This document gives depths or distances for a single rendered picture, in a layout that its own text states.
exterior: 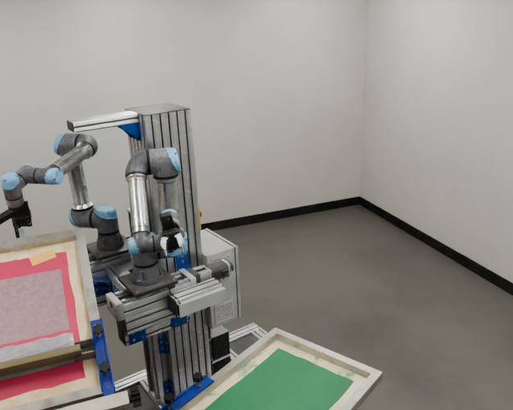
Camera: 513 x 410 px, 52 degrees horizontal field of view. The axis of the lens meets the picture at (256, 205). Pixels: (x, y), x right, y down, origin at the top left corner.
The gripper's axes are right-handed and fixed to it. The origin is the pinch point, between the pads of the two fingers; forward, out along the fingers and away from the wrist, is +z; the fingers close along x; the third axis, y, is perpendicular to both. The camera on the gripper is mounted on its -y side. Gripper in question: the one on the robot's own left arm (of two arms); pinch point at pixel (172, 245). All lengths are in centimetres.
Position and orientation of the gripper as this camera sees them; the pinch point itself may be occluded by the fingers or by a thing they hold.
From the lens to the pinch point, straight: 198.5
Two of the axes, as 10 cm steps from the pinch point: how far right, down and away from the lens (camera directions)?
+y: 1.7, 9.1, 3.8
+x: -9.7, 2.3, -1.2
